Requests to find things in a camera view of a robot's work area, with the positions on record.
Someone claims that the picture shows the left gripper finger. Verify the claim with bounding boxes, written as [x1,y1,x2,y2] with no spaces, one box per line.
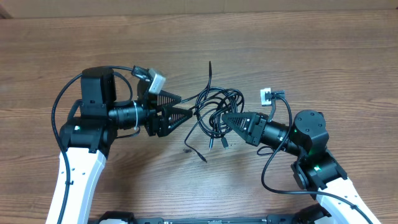
[160,107,193,137]
[155,90,182,111]

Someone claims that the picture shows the thin black cable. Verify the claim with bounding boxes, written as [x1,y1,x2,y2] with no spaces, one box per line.
[180,60,218,164]

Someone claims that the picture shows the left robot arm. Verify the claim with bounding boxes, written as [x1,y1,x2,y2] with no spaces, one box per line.
[46,65,193,223]

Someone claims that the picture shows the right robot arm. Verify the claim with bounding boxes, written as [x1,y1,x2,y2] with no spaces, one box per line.
[222,110,379,223]

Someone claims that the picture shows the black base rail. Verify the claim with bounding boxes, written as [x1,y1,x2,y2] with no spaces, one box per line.
[88,210,330,224]

